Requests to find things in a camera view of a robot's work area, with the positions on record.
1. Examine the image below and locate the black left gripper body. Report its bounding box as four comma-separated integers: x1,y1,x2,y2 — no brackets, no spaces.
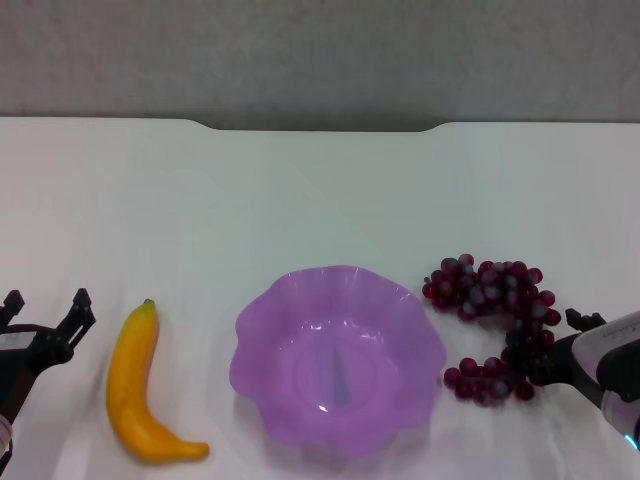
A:
0,323,71,426

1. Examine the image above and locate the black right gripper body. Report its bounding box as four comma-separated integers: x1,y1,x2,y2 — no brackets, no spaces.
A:
529,335,599,386

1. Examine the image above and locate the dark red grape bunch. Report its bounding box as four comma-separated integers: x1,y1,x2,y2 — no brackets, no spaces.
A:
422,253,562,407

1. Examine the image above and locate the yellow banana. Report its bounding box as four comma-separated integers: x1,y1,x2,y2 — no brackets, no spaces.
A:
106,298,211,466

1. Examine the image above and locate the purple translucent wavy bowl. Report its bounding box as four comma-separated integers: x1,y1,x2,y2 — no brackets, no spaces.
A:
228,264,447,461

